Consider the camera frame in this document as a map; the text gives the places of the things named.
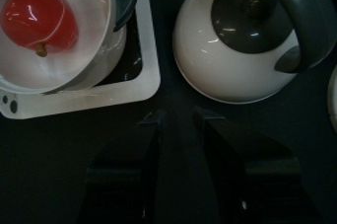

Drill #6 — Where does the white round plate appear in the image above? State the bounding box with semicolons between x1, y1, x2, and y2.
326;66;337;133

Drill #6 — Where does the red toy apple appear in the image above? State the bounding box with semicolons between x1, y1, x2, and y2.
0;0;79;58

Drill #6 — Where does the white kettle with grey handle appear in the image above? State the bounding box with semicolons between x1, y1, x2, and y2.
171;0;337;106

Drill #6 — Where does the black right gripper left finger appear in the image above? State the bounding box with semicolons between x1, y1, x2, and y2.
74;110;169;224

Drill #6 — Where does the white toy pot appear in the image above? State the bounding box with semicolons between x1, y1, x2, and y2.
0;0;139;96

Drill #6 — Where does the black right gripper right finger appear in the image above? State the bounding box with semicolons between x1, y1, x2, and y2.
191;107;327;224

